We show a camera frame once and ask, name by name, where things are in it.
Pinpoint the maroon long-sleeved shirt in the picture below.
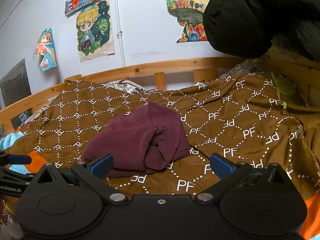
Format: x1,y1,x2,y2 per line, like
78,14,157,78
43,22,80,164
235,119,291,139
81,102,191,178

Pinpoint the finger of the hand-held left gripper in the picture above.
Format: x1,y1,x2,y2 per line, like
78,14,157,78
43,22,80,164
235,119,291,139
0,166,36,184
0,151,33,166

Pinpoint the floral bed sheet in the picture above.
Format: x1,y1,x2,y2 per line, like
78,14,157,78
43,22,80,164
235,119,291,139
217,58,272,81

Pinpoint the floral pillow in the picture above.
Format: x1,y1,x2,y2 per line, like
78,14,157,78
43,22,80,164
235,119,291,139
102,79,151,96

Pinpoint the blond chibi boy poster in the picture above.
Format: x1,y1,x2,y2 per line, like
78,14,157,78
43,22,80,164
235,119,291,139
76,0,116,63

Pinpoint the black puffer jacket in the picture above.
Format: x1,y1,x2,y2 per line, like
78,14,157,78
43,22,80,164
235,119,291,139
202,0,320,62

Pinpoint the yellow-green cloth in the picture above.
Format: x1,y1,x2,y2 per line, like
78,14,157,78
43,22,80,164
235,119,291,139
269,72,308,108

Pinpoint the brown patterned blanket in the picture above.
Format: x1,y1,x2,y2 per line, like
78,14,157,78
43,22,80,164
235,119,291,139
5,72,320,200

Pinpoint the curled small girl poster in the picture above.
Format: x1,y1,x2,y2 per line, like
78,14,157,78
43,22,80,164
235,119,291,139
33,28,58,72

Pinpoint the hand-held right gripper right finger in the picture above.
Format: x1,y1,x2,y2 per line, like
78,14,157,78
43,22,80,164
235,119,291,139
194,152,292,205

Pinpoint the colourful landscape painting poster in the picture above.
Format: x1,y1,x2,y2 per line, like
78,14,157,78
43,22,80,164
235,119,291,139
163,0,216,43

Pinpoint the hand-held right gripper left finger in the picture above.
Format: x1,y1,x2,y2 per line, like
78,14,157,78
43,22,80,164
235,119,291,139
30,153,128,205

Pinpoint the dark wall panel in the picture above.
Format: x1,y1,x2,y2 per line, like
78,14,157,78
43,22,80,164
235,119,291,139
0,58,32,108

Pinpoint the white wall pipe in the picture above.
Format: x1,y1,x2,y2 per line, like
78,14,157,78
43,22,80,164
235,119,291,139
113,0,126,67

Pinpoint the wooden bed frame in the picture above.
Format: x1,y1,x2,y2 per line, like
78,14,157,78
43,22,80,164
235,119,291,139
0,47,320,133

